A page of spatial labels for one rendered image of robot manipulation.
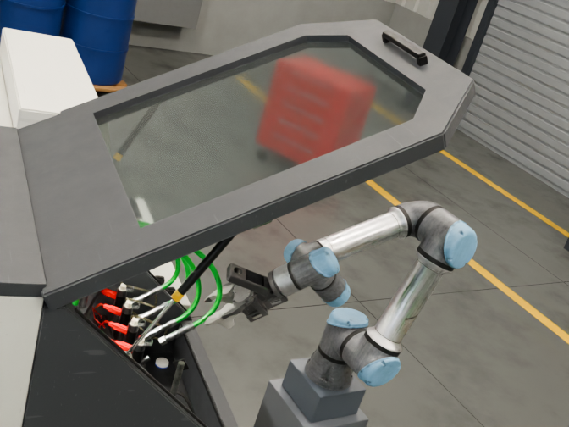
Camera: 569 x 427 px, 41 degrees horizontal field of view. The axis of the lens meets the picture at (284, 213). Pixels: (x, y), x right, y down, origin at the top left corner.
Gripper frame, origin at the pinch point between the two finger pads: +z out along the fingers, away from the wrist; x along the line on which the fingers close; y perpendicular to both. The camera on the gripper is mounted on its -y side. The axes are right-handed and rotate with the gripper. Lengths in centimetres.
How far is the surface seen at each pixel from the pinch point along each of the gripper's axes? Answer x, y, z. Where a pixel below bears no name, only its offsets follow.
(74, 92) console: 50, -47, 12
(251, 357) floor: 118, 147, 68
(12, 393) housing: -43, -40, 17
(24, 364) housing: -42, -43, 12
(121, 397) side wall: -39.3, -22.9, 5.5
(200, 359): 7.2, 22.8, 16.9
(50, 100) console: 40, -53, 14
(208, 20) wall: 689, 210, 131
